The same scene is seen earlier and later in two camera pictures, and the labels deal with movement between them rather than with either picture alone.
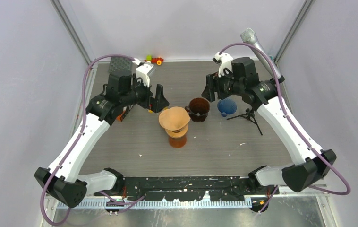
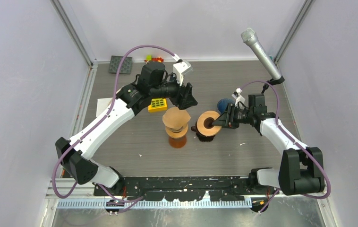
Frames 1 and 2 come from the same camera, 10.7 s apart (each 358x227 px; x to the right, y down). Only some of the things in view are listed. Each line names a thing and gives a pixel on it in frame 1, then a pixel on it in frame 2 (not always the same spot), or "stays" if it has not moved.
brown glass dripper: [198, 109] to [208, 124]
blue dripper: [225, 106] stays
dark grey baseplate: [120, 65] stays
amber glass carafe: [177, 143] stays
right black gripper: [212, 81] to [227, 119]
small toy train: [157, 60] stays
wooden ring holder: [178, 133] stays
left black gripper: [157, 104] to [183, 98]
